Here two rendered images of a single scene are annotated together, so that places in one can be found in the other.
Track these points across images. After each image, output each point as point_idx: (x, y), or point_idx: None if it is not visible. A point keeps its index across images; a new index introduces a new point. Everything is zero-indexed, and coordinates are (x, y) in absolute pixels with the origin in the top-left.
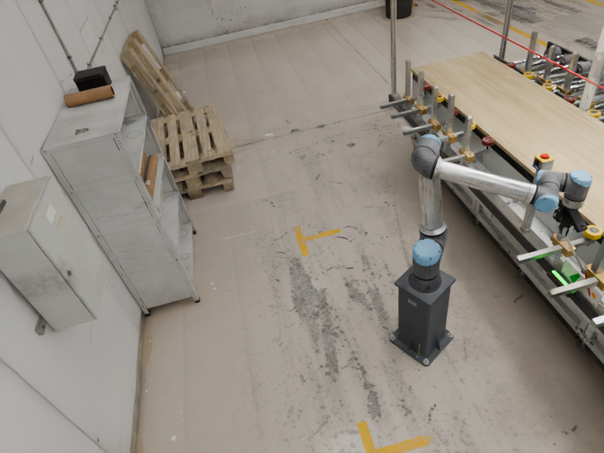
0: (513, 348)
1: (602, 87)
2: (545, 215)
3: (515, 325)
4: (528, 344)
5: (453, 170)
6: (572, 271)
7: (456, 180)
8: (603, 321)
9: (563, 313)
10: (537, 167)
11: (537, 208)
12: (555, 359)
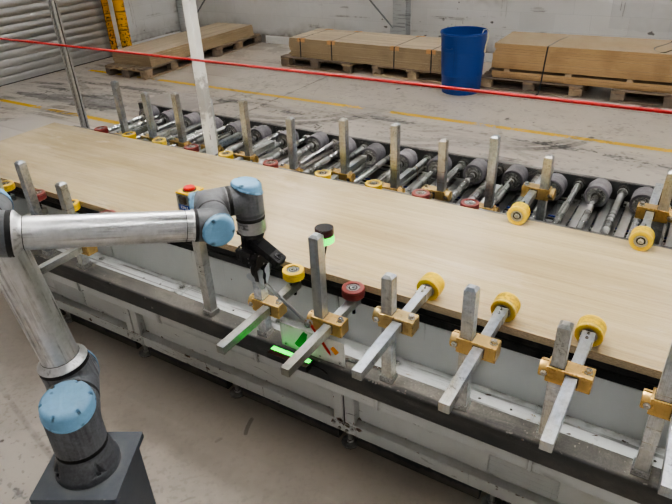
0: (275, 499)
1: (217, 61)
2: (228, 286)
3: (262, 465)
4: (291, 481)
5: (47, 224)
6: (296, 333)
7: (60, 240)
8: (365, 365)
9: (309, 411)
10: (186, 207)
11: (209, 241)
12: (332, 480)
